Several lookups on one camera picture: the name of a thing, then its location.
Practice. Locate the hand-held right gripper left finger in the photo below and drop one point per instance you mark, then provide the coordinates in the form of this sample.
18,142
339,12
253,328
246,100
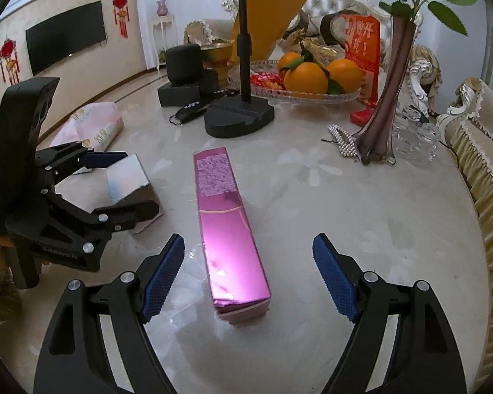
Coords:
162,279

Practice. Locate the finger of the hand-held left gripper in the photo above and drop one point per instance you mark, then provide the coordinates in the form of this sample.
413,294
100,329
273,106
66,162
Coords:
107,159
139,213

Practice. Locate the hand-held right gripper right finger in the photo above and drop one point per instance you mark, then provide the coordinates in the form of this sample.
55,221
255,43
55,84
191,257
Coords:
335,279

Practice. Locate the silver lavender carton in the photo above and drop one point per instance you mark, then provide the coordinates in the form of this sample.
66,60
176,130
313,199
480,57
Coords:
125,180

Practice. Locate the long magenta box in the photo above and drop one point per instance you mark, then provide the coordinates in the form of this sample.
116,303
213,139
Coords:
230,254

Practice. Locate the white pink tissue pack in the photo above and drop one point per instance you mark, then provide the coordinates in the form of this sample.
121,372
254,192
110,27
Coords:
98,123

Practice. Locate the flat black box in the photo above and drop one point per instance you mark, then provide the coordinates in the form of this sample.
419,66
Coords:
178,95

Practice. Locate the small green plant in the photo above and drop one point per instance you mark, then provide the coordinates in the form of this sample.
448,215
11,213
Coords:
162,57

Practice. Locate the black cylinder speaker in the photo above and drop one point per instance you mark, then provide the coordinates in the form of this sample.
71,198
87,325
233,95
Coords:
183,63

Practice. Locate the slim black remote control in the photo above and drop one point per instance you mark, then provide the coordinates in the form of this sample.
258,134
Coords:
226,92

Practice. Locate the pearl hair clip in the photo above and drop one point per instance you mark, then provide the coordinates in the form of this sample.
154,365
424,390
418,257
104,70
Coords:
343,141

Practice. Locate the black phone stand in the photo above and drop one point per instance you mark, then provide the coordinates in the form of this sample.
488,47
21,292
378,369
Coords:
240,119

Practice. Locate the white side table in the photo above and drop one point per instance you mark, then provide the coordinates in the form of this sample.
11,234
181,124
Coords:
163,28

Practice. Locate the glass fruit plate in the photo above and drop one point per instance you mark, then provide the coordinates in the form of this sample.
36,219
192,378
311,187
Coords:
238,78

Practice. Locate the pink vase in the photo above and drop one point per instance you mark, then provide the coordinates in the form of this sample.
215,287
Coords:
162,8

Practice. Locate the glass ashtray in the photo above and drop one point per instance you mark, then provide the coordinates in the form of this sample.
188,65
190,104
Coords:
417,137

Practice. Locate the red candy packets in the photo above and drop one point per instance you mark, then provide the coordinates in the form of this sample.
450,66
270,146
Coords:
267,81

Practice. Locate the ornate beige fringed sofa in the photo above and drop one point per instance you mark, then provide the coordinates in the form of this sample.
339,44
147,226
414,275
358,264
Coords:
489,164

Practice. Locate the purple glass vase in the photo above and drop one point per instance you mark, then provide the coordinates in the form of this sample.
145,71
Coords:
388,90

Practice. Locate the orange fruit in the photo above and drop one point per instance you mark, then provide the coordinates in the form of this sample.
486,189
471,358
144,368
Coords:
345,76
306,78
289,60

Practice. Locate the orange paper bag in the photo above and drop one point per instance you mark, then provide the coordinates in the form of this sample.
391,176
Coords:
271,12

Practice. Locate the red envelope stand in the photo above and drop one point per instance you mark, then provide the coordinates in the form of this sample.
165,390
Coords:
361,57

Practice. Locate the crinkled gold plastic bag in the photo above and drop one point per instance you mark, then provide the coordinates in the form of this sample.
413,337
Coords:
300,43

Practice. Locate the brown embroidered cushion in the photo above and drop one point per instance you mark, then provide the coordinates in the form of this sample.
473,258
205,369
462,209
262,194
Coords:
329,28

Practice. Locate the ornate silver tufted sofa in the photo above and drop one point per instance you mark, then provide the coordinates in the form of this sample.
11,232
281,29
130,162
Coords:
332,0

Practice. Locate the red knot wall ornament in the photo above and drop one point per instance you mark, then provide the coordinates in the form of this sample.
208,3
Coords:
121,12
9,59

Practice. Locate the black wall television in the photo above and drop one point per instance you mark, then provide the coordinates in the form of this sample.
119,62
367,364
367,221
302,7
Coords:
65,37

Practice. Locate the gold pedestal bowl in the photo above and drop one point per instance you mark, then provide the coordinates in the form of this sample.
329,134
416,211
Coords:
218,59

